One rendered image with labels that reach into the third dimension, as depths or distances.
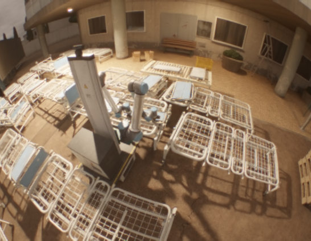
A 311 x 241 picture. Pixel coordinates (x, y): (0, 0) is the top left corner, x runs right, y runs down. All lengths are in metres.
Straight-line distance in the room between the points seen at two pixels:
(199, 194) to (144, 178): 0.92
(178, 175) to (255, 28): 7.41
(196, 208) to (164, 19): 7.66
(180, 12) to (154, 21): 1.49
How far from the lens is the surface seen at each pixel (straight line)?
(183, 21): 7.44
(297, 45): 6.61
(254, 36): 7.87
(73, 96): 3.09
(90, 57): 1.15
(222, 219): 2.30
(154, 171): 2.22
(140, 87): 1.33
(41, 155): 2.30
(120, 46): 6.44
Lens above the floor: 2.05
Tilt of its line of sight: 45 degrees down
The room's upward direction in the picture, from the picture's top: 1 degrees clockwise
